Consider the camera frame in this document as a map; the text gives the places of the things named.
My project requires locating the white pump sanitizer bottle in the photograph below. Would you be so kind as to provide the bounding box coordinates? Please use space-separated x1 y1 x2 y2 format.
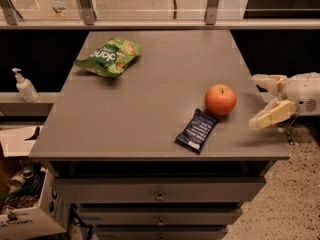
12 68 39 102

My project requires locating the metal railing post far left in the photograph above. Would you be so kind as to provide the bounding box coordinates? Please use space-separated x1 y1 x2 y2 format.
0 0 22 25

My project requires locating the metal drawer knob top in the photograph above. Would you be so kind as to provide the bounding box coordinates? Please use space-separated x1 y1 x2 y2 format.
155 191 165 202

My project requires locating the dark blue rxbar wrapper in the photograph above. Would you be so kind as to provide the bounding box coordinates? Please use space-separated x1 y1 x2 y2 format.
176 109 218 154

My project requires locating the metal drawer knob middle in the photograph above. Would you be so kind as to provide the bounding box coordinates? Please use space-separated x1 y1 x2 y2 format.
157 218 165 227

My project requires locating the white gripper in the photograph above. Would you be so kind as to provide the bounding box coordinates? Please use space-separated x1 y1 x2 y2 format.
248 72 320 130

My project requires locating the metal railing post right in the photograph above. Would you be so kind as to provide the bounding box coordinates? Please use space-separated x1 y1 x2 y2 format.
205 0 219 25

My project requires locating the metal drawer knob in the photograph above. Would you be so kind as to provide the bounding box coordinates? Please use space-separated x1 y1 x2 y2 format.
157 218 165 227
155 191 165 202

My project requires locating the metal railing post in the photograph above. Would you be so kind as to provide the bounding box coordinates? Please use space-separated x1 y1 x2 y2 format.
77 0 97 25
205 0 219 25
0 0 22 25

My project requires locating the white cardboard box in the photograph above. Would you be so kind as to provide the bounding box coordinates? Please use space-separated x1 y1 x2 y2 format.
0 171 70 240

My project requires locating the grey drawer cabinet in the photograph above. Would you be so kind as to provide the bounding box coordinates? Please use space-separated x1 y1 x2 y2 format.
31 30 288 240

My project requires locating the green chip bag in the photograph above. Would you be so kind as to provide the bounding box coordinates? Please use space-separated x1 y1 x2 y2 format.
74 38 141 79

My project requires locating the red apple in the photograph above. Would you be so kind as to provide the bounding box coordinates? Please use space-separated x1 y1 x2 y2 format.
205 84 237 116

